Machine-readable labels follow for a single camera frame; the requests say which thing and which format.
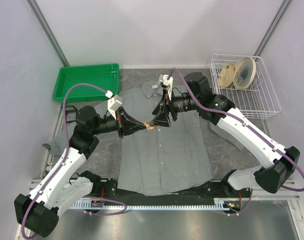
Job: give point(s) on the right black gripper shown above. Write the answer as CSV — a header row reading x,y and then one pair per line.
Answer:
x,y
162,118

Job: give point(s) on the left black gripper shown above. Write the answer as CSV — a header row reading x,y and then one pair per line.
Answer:
x,y
131,126

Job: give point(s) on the orange maple leaf brooch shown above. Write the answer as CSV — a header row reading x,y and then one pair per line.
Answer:
x,y
148,126

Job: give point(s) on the grey button shirt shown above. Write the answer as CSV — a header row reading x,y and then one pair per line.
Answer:
x,y
150,162

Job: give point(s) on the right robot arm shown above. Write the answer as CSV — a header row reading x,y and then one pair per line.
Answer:
x,y
276,162

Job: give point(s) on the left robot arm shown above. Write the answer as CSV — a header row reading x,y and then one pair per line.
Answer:
x,y
41,209

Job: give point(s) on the green plastic tray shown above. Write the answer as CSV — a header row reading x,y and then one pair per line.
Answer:
x,y
105,76

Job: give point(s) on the beige plate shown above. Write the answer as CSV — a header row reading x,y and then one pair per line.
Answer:
x,y
227,75

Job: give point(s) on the beige bowl blue centre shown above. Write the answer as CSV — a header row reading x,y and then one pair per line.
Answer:
x,y
245,73

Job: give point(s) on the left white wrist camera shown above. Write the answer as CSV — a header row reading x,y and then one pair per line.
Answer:
x,y
113,103

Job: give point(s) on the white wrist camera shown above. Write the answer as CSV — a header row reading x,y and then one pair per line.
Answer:
x,y
113,103
166,82

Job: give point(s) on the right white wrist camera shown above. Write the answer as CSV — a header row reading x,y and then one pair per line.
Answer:
x,y
166,82

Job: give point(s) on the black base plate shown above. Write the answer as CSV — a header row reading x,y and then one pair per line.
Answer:
x,y
108,188

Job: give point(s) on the white wire basket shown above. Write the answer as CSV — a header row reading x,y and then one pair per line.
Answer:
x,y
258,100

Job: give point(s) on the blue-white cable duct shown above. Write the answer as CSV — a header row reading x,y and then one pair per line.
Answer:
x,y
92,205

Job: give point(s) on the aluminium frame rail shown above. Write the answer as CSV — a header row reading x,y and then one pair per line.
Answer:
x,y
261,216

